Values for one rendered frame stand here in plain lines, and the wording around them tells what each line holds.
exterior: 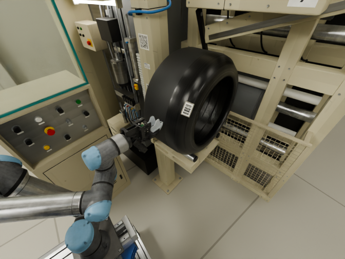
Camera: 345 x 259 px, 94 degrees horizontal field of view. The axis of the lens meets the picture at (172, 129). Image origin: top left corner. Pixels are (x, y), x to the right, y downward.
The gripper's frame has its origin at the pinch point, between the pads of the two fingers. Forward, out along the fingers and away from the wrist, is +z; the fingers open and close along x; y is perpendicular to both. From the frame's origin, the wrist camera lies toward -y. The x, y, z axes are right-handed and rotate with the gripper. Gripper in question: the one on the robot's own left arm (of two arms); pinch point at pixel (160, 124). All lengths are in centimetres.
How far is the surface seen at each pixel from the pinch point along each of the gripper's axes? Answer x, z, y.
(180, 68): 1.5, 14.5, 23.0
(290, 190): -78, 122, -113
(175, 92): -2.9, 6.4, 15.1
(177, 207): 3, 26, -122
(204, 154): -9, 35, -41
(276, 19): -20, 57, 41
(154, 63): 25.3, 20.5, 18.6
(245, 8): -10, 43, 45
